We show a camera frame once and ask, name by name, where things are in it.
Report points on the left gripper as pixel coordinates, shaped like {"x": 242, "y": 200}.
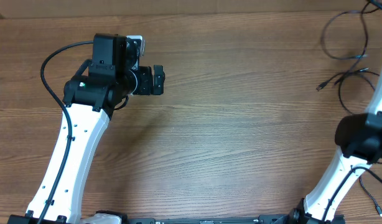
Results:
{"x": 146, "y": 87}

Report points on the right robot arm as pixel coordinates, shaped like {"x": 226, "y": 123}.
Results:
{"x": 359, "y": 145}

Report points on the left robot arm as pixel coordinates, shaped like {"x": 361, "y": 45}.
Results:
{"x": 101, "y": 86}

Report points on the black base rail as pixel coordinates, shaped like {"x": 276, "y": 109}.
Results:
{"x": 194, "y": 220}

